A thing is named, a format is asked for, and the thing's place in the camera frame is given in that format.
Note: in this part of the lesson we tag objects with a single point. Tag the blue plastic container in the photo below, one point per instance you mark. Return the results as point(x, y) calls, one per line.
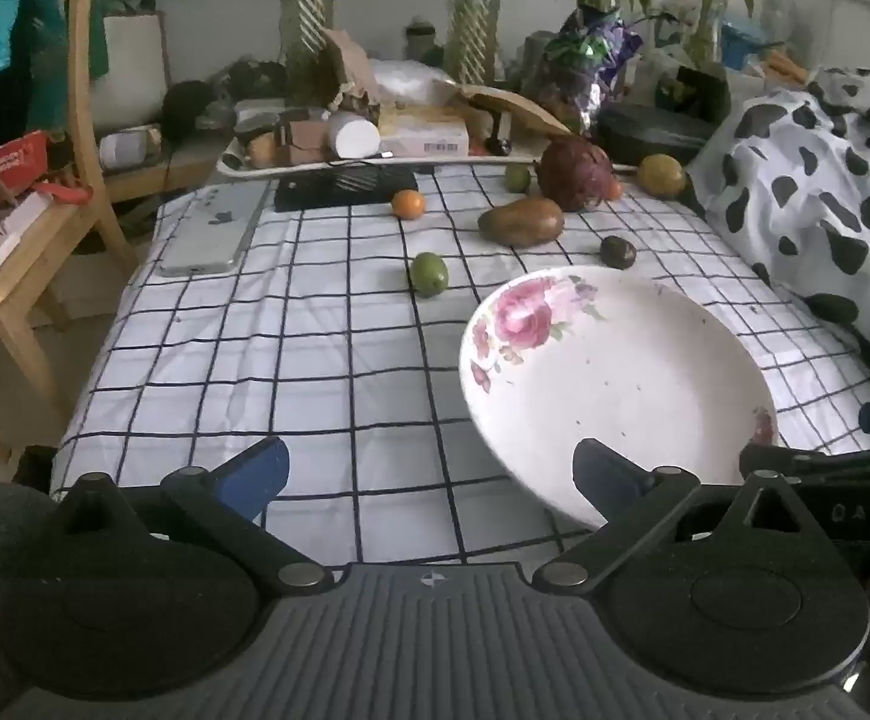
point(742, 41)

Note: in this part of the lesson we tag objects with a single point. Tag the pale yellow box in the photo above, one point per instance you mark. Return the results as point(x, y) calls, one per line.
point(424, 133)

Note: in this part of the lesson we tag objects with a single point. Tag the black fuzzy ball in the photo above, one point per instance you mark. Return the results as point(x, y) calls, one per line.
point(187, 109)

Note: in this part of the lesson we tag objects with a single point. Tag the purple foil bag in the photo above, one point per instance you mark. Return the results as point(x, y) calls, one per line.
point(592, 67)

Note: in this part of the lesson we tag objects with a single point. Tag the white tote bag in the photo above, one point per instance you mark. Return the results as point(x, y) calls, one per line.
point(133, 67)

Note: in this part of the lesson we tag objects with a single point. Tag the black knob tool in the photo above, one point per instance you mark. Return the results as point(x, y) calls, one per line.
point(499, 141)

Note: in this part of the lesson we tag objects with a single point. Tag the glass vase with plant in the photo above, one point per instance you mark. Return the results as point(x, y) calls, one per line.
point(472, 11)
point(304, 15)

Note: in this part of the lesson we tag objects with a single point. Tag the white floral plate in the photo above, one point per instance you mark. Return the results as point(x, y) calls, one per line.
point(630, 375)

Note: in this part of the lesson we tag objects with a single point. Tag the red cardboard box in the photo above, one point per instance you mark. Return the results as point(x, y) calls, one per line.
point(19, 157)

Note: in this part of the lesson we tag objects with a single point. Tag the flat brown paper envelope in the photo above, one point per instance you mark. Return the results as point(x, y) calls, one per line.
point(506, 106)

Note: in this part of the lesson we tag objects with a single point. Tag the yellow round fruit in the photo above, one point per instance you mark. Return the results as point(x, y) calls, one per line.
point(661, 175)

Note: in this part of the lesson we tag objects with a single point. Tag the dark passion fruit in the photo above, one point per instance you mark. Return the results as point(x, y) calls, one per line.
point(618, 252)

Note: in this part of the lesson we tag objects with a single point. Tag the black checked white tablecloth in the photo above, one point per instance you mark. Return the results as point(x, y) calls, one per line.
point(292, 360)

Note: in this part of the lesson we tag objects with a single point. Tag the black zip pouch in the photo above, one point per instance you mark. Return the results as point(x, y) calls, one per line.
point(652, 131)

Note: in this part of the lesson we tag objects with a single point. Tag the brown paper bag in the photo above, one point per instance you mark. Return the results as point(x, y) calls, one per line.
point(349, 64)

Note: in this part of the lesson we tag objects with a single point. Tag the green lime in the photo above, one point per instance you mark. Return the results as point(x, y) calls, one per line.
point(517, 178)

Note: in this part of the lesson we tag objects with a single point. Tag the small red tomato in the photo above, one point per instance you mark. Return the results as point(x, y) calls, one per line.
point(614, 190)

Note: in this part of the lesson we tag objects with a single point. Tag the small brown cardboard box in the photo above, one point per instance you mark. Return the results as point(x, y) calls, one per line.
point(307, 133)

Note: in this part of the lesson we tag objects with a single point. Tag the teal plastic bag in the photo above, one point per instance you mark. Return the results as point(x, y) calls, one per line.
point(0, 30)

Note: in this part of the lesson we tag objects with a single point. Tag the white round jar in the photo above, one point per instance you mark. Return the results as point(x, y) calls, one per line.
point(352, 136)

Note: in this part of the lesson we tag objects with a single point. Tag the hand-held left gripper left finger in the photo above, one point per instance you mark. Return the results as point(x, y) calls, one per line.
point(259, 469)

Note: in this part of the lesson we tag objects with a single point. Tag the black ribbed case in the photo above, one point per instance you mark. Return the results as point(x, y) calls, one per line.
point(345, 189)

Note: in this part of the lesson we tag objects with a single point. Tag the small orange tangerine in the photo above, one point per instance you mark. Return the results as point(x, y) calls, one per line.
point(409, 204)

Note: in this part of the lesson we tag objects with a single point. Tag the white serving tray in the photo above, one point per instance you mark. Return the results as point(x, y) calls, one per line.
point(405, 163)

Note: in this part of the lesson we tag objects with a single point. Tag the black square plant pot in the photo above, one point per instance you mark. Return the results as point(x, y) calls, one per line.
point(697, 90)

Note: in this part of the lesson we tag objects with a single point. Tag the silver smartphone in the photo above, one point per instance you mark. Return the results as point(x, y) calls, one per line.
point(214, 229)

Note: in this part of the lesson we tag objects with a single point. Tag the cow print blanket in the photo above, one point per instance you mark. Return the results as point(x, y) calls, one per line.
point(817, 180)

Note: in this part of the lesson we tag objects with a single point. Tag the lucky bamboo plant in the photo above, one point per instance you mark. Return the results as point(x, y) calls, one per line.
point(712, 0)

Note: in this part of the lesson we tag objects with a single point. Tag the small green mango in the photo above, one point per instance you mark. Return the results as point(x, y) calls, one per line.
point(428, 274)

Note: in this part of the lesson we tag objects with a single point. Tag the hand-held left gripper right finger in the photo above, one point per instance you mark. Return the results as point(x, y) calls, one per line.
point(601, 481)

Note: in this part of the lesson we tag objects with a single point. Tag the wooden chair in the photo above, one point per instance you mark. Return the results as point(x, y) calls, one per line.
point(37, 240)

